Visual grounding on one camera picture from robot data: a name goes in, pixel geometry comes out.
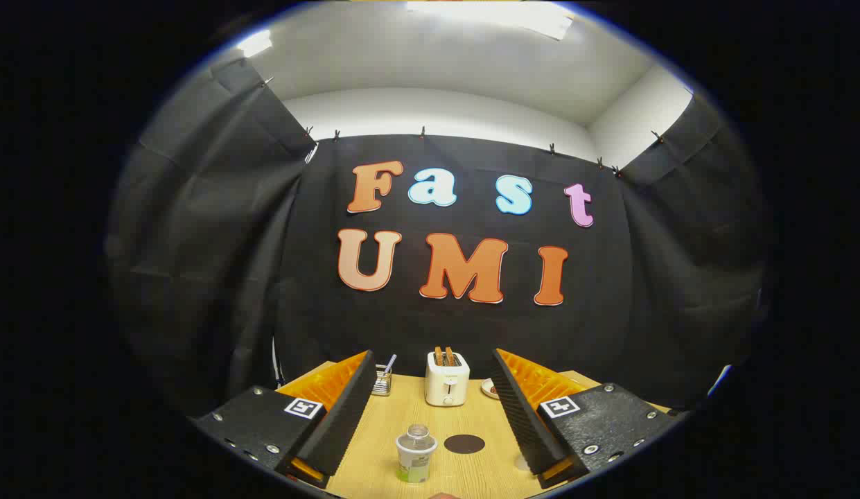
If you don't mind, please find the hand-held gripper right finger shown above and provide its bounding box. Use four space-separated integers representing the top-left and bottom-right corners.
490 348 683 489

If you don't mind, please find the clear juice bottle white label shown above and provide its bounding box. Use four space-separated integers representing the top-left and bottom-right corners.
395 424 438 484

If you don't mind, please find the white toaster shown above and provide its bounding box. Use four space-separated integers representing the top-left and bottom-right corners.
425 351 471 408

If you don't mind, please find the small ceiling light panel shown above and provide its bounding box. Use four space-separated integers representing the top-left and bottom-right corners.
237 30 272 58

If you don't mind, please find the black backdrop cloth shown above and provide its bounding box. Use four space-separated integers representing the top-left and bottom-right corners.
107 59 773 417

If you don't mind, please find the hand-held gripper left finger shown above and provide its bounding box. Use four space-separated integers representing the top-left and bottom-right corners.
194 350 377 489

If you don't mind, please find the wooden table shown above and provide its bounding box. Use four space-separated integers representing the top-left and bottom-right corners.
277 360 673 499

